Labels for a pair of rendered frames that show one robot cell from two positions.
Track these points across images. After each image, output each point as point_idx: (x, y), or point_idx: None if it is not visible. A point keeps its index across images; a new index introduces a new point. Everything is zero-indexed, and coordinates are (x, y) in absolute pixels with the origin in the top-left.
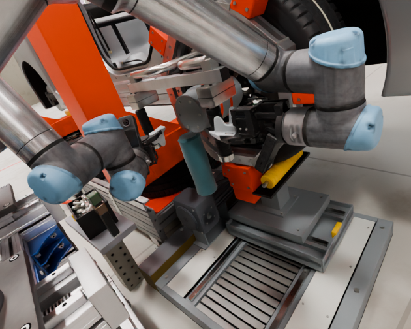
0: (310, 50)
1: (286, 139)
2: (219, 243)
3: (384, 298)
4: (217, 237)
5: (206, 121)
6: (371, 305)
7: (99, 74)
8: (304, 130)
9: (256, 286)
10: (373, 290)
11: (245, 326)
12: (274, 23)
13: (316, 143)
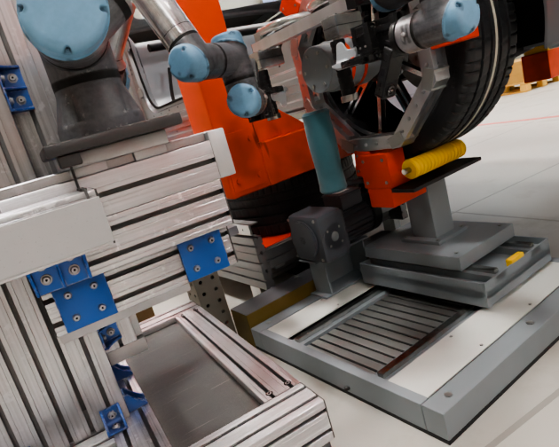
0: None
1: (397, 42)
2: (348, 293)
3: None
4: (346, 288)
5: (334, 74)
6: (555, 350)
7: None
8: (411, 26)
9: (390, 328)
10: None
11: (367, 360)
12: None
13: (421, 37)
